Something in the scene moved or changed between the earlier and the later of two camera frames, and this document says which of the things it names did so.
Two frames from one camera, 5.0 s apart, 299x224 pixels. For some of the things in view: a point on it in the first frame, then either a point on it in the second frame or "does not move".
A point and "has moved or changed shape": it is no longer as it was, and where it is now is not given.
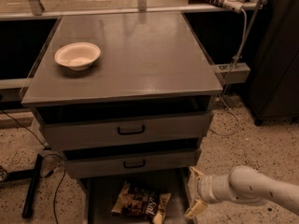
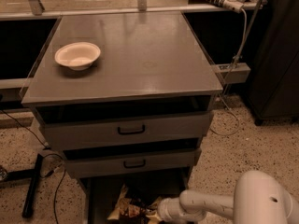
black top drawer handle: x=131 y=132 does not move
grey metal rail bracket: x=234 y=73 does not move
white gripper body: x=206 y=187 → x=167 y=209
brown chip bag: x=144 y=203 has moved or changed shape
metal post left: x=36 y=6 does not move
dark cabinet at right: x=273 y=91 does not move
